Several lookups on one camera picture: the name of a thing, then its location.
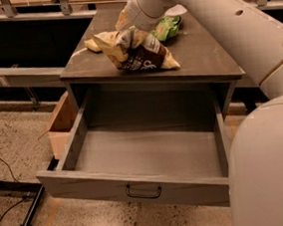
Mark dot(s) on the cardboard box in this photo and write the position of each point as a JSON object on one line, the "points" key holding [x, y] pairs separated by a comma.
{"points": [[58, 127]]}

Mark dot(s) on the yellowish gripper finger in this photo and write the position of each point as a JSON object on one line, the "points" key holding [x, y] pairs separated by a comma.
{"points": [[138, 36]]}

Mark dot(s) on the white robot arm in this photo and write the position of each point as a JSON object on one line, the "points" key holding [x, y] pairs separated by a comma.
{"points": [[255, 42]]}

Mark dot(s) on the brown and yellow chip bag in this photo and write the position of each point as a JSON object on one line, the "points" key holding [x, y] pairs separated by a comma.
{"points": [[150, 55]]}

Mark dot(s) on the grey open drawer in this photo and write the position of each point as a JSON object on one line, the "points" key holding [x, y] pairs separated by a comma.
{"points": [[171, 139]]}

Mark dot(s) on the black drawer handle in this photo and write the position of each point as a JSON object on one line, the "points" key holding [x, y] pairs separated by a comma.
{"points": [[133, 192]]}

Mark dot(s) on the yellow sponge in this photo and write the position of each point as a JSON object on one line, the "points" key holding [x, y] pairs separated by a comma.
{"points": [[91, 45]]}

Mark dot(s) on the grey cabinet counter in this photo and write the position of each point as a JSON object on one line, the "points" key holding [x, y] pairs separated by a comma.
{"points": [[201, 58]]}

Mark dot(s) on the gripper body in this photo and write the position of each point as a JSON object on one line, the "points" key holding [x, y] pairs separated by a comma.
{"points": [[134, 13]]}

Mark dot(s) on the white plastic bowl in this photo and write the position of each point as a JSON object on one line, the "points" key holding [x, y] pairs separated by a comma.
{"points": [[175, 11]]}

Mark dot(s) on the green chip bag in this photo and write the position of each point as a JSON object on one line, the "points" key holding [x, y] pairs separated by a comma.
{"points": [[167, 28]]}

